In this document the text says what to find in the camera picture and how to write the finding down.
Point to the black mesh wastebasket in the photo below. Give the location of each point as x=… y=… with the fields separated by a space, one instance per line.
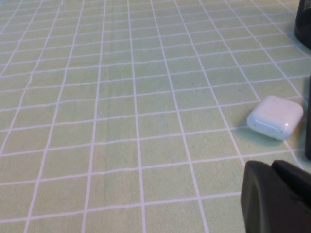
x=303 y=26

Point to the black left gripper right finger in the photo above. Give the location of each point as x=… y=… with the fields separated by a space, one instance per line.
x=294 y=182

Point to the white earbuds case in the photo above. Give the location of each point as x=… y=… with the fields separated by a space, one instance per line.
x=275 y=116

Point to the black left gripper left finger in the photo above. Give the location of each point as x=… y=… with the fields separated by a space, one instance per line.
x=264 y=208

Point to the green checked tablecloth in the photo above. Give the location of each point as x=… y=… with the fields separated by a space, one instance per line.
x=121 y=121

